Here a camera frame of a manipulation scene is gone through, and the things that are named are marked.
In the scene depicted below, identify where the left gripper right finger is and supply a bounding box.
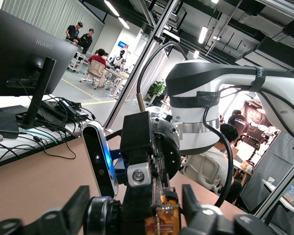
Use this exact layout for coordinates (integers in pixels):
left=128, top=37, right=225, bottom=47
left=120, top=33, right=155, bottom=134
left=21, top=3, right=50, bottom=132
left=182, top=184, right=232, bottom=235

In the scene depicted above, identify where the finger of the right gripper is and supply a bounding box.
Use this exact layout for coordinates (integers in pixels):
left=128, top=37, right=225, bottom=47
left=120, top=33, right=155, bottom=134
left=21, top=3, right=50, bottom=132
left=121, top=163, right=154, bottom=235
left=152, top=137, right=171, bottom=196

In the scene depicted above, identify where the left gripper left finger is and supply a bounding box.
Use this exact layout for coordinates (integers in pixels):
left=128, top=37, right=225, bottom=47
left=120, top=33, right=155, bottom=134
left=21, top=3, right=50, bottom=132
left=26, top=185, right=91, bottom=235

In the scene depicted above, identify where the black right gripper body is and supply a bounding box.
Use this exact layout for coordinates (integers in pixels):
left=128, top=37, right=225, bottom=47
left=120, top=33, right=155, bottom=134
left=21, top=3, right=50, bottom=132
left=120, top=111, right=154, bottom=167

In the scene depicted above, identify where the white office chair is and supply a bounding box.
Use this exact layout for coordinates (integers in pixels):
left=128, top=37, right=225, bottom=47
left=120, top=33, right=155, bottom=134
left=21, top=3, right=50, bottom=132
left=180, top=154, right=221, bottom=194

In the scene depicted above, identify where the seated person white shirt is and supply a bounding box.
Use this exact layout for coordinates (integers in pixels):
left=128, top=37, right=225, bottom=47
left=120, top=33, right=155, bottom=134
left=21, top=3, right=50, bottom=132
left=183, top=123, right=243, bottom=204

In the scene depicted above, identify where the green potted plant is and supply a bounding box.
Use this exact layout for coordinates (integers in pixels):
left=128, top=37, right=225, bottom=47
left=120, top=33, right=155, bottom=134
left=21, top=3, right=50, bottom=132
left=147, top=79, right=167, bottom=99

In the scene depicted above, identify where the black dock box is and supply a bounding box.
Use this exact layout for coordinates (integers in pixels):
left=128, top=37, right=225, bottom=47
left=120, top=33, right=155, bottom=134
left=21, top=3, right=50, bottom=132
left=39, top=97, right=89, bottom=121

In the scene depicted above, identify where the beige office chair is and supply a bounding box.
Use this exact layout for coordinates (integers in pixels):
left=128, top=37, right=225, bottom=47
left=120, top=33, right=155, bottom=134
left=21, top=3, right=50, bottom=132
left=79, top=60, right=106, bottom=90

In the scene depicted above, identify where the white humanoid robot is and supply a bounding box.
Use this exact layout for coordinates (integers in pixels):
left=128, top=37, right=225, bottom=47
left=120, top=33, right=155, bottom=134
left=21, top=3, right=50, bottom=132
left=114, top=48, right=127, bottom=67

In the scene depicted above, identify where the seated person red shirt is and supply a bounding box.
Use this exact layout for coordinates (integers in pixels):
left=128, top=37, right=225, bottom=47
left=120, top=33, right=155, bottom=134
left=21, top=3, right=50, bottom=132
left=87, top=48, right=107, bottom=87

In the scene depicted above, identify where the white desk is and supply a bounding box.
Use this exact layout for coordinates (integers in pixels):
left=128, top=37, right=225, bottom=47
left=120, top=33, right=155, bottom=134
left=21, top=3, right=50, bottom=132
left=0, top=94, right=106, bottom=170

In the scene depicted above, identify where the person in black t-shirt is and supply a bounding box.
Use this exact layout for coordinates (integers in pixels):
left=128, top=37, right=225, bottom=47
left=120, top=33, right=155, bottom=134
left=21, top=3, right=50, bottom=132
left=227, top=109, right=249, bottom=147

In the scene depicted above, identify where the white rolling cart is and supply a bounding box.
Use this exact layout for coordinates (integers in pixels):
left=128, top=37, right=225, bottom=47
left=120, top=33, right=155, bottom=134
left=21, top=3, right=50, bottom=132
left=68, top=51, right=87, bottom=74

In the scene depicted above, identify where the standing person black jacket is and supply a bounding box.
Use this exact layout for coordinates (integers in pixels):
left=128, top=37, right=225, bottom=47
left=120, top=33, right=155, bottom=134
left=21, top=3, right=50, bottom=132
left=77, top=28, right=94, bottom=55

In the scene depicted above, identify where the ceiling strip light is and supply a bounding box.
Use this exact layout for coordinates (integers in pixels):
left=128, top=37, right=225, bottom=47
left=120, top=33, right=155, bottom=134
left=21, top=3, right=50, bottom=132
left=117, top=17, right=130, bottom=30
left=197, top=25, right=209, bottom=45
left=103, top=0, right=121, bottom=17

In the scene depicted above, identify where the standing person black shirt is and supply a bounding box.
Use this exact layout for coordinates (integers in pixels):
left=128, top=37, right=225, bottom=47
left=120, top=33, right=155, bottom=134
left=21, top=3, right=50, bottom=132
left=65, top=22, right=84, bottom=47

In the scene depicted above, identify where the black Huawei monitor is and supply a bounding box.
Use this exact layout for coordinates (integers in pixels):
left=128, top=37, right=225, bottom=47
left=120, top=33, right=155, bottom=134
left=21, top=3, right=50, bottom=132
left=0, top=4, right=79, bottom=127

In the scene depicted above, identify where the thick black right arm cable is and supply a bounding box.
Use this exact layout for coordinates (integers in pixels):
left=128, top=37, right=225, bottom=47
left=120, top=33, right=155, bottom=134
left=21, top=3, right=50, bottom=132
left=136, top=41, right=189, bottom=116

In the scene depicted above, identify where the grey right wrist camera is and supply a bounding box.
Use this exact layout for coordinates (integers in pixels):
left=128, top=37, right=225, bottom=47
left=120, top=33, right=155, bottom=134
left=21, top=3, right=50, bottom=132
left=81, top=120, right=120, bottom=199

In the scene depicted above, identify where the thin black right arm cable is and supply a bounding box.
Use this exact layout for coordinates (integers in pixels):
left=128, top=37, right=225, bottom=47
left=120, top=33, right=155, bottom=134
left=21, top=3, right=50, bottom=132
left=202, top=94, right=234, bottom=209

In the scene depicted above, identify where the teal cable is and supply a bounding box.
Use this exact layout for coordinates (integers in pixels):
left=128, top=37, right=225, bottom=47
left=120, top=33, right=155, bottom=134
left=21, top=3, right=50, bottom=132
left=18, top=129, right=61, bottom=145

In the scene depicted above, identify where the tall aluminium frame post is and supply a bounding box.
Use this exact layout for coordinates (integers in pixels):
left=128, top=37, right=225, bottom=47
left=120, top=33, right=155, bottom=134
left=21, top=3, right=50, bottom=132
left=104, top=0, right=180, bottom=130

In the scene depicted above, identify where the grey aluminium frame post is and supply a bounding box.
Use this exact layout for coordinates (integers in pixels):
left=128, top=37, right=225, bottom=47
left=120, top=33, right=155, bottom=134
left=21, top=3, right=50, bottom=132
left=254, top=156, right=294, bottom=222

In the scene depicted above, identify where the white overhead camera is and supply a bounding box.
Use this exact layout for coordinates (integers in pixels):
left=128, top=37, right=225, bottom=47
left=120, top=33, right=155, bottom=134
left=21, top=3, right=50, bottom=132
left=161, top=29, right=181, bottom=44

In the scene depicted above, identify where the black velcro strap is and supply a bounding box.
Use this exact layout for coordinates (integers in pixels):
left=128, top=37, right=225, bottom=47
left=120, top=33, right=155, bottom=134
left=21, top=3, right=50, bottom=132
left=250, top=66, right=268, bottom=94

